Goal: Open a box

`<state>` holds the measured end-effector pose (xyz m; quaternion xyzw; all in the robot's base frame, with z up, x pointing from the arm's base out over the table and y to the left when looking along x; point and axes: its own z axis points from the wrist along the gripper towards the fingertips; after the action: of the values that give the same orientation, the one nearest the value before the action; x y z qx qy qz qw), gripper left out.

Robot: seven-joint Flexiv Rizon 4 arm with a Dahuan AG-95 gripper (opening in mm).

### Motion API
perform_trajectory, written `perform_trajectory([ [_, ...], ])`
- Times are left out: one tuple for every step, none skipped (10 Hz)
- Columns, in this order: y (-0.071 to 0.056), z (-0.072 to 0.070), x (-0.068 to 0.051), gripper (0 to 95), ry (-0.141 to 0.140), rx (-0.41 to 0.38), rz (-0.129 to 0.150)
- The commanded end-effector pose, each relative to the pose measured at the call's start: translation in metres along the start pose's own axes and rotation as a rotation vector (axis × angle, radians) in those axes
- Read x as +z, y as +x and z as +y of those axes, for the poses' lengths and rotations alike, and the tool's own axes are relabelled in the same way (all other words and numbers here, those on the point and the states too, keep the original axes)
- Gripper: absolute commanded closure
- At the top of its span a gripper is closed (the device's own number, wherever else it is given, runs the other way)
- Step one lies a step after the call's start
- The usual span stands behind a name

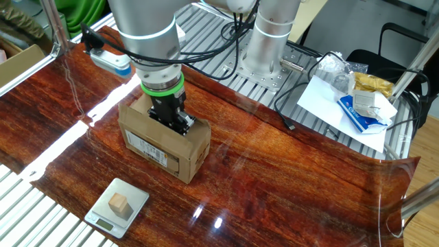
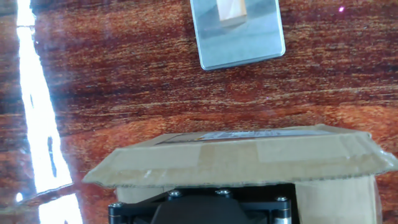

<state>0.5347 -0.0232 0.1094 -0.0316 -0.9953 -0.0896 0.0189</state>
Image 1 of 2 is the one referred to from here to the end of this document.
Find black USB cable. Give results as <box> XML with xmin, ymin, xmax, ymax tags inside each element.
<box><xmin>273</xmin><ymin>50</ymin><xmax>351</xmax><ymax>131</ymax></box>

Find beige board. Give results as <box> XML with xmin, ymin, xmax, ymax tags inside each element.
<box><xmin>287</xmin><ymin>0</ymin><xmax>329</xmax><ymax>44</ymax></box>

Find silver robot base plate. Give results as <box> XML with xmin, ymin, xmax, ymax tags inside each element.
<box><xmin>222</xmin><ymin>40</ymin><xmax>318</xmax><ymax>93</ymax></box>

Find small wooden cube block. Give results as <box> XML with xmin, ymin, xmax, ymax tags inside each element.
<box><xmin>108</xmin><ymin>192</ymin><xmax>133</xmax><ymax>220</ymax></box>

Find open brown storage carton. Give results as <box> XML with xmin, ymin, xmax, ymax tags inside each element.
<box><xmin>0</xmin><ymin>36</ymin><xmax>45</xmax><ymax>89</ymax></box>

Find blue tissue pack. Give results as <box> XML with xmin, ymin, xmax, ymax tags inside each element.
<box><xmin>336</xmin><ymin>95</ymin><xmax>388</xmax><ymax>134</ymax></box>

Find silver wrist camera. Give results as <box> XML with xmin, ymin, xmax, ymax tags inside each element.
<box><xmin>89</xmin><ymin>47</ymin><xmax>133</xmax><ymax>79</ymax></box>

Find glossy wood-grain table mat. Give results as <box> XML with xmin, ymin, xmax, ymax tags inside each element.
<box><xmin>0</xmin><ymin>25</ymin><xmax>421</xmax><ymax>247</ymax></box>

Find white paper sheet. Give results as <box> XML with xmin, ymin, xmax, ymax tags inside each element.
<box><xmin>296</xmin><ymin>74</ymin><xmax>388</xmax><ymax>154</ymax></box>

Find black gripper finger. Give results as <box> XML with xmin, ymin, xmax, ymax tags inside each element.
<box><xmin>164</xmin><ymin>123</ymin><xmax>181</xmax><ymax>136</ymax></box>
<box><xmin>174</xmin><ymin>109</ymin><xmax>197</xmax><ymax>136</ymax></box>

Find brown cardboard shipping box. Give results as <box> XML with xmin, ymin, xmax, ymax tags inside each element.
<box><xmin>117</xmin><ymin>92</ymin><xmax>212</xmax><ymax>185</ymax></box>

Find thick black cable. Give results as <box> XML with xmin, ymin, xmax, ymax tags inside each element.
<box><xmin>387</xmin><ymin>67</ymin><xmax>431</xmax><ymax>131</ymax></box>

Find white crumpled tissue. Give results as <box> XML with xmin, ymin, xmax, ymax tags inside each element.
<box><xmin>372</xmin><ymin>91</ymin><xmax>399</xmax><ymax>126</ymax></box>

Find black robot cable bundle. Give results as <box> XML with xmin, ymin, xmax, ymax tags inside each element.
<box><xmin>80</xmin><ymin>0</ymin><xmax>261</xmax><ymax>82</ymax></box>

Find clear plastic bag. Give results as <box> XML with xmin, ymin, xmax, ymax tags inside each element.
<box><xmin>315</xmin><ymin>51</ymin><xmax>368</xmax><ymax>93</ymax></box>

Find gold foil bag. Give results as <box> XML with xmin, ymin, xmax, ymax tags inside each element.
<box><xmin>353</xmin><ymin>71</ymin><xmax>394</xmax><ymax>99</ymax></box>

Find silver cable connector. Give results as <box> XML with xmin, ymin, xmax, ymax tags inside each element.
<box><xmin>279</xmin><ymin>57</ymin><xmax>309</xmax><ymax>75</ymax></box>

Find black chair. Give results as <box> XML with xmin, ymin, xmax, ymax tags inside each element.
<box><xmin>346</xmin><ymin>22</ymin><xmax>439</xmax><ymax>128</ymax></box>

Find green cloth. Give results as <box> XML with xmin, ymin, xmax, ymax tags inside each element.
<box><xmin>54</xmin><ymin>0</ymin><xmax>110</xmax><ymax>38</ymax></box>

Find small white square packet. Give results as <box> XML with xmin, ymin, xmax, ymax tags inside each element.
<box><xmin>352</xmin><ymin>89</ymin><xmax>378</xmax><ymax>119</ymax></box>

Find person in camouflage jacket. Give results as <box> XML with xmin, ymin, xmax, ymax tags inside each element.
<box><xmin>0</xmin><ymin>0</ymin><xmax>52</xmax><ymax>45</ymax></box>

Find aluminium frame post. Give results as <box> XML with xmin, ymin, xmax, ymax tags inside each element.
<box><xmin>40</xmin><ymin>0</ymin><xmax>77</xmax><ymax>58</ymax></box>
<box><xmin>389</xmin><ymin>34</ymin><xmax>439</xmax><ymax>104</ymax></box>
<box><xmin>401</xmin><ymin>178</ymin><xmax>439</xmax><ymax>220</ymax></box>

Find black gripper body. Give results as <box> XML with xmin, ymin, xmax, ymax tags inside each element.
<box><xmin>147</xmin><ymin>90</ymin><xmax>188</xmax><ymax>126</ymax></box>

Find silver digital kitchen scale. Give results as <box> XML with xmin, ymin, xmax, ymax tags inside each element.
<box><xmin>84</xmin><ymin>177</ymin><xmax>150</xmax><ymax>239</ymax></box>

